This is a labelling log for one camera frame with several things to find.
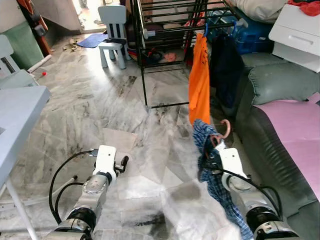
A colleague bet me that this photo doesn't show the pink clothes hanger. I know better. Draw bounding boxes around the pink clothes hanger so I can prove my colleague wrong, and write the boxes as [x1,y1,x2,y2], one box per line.
[209,119,232,149]

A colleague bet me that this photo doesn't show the blue plaid shirt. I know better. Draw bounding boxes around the blue plaid shirt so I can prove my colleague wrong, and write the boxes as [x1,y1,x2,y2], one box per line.
[192,118,254,240]

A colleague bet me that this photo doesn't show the blue clothes hanger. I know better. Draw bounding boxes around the blue clothes hanger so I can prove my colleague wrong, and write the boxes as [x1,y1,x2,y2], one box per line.
[201,21,212,40]
[227,19,242,37]

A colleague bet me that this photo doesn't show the orange garment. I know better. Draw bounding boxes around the orange garment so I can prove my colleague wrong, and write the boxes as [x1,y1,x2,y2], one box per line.
[188,32,212,126]

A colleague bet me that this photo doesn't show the pink sheet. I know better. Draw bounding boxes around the pink sheet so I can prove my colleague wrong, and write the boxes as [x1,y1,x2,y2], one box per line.
[253,91,320,202]

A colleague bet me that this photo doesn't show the black metal drying rack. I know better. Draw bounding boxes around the black metal drying rack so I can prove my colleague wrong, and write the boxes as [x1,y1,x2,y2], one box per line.
[130,0,249,111]

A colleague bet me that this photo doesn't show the navy garment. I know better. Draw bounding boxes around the navy garment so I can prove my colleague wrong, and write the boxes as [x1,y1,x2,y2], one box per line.
[209,31,247,110]

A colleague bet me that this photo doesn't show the white folding table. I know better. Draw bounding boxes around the white folding table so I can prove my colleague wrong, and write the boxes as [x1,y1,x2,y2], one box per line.
[0,85,52,240]

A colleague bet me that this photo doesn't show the black item on chair seat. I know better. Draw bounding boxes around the black item on chair seat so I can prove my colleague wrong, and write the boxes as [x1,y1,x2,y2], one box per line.
[102,37,126,45]

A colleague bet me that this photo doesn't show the blue floor mat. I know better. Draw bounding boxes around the blue floor mat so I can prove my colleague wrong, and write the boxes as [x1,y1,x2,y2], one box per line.
[76,32,109,50]

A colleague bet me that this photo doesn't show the beige crumpled scraps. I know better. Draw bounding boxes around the beige crumpled scraps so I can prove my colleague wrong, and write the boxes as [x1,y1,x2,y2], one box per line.
[62,37,82,52]

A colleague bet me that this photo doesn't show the blue plastic storage bin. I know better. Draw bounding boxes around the blue plastic storage bin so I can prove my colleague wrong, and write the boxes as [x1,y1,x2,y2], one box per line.
[206,9,275,56]

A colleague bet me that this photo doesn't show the white cardboard tube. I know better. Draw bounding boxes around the white cardboard tube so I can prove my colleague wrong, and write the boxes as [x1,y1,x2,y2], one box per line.
[26,53,53,74]

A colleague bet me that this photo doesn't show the white drawer cabinet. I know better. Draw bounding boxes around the white drawer cabinet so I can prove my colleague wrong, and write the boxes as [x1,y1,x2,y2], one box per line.
[268,4,320,74]

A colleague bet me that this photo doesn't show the green mesh panel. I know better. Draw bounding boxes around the green mesh panel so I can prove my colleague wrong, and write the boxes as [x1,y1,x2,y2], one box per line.
[0,20,32,72]

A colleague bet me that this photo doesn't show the beige bedding bundle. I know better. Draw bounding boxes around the beige bedding bundle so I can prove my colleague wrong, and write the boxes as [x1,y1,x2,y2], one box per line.
[234,0,289,25]

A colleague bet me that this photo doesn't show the orange and black bag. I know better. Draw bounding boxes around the orange and black bag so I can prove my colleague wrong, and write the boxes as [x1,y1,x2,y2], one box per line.
[16,0,48,38]

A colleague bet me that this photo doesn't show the red cloth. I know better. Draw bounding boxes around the red cloth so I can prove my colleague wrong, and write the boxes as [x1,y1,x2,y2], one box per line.
[287,0,320,17]

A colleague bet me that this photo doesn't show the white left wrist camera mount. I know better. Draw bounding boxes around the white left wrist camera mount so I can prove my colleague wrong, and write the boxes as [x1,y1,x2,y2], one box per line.
[94,145,117,177]

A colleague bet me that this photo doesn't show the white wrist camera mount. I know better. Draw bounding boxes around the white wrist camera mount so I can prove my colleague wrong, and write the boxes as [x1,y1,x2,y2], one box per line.
[94,145,117,177]
[218,147,244,179]

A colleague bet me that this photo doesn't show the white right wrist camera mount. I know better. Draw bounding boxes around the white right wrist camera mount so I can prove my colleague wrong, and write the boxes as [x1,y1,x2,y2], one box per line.
[218,147,244,179]

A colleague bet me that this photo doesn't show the short black left arm cable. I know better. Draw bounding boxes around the short black left arm cable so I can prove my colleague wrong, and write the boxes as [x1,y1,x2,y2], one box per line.
[54,175,86,221]

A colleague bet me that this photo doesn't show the brown wooden post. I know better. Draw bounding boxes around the brown wooden post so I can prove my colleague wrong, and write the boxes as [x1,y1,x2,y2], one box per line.
[27,0,52,57]

